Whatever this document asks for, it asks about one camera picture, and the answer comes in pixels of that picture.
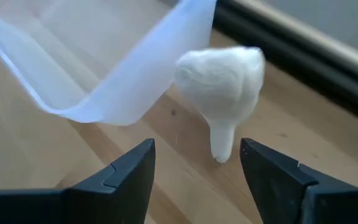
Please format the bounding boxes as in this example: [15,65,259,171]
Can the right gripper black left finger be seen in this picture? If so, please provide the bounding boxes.
[0,138,157,224]

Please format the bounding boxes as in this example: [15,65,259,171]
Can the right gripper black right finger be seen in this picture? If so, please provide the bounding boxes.
[239,138,358,224]

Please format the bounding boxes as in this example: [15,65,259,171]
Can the clear plastic bin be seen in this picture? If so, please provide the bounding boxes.
[0,0,219,127]

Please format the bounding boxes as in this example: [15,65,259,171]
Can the white garlic bulb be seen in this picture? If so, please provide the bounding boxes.
[174,45,266,164]

